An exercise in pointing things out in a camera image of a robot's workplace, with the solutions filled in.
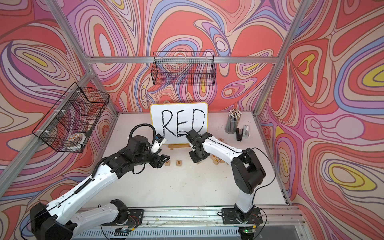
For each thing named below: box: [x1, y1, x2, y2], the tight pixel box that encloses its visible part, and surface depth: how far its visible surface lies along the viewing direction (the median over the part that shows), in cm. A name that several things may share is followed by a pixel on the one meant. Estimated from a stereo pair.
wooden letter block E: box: [176, 159, 182, 167], surface depth 93 cm
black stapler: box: [236, 128, 244, 142], surface depth 104 cm
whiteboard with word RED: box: [150, 102, 209, 145], surface depth 90 cm
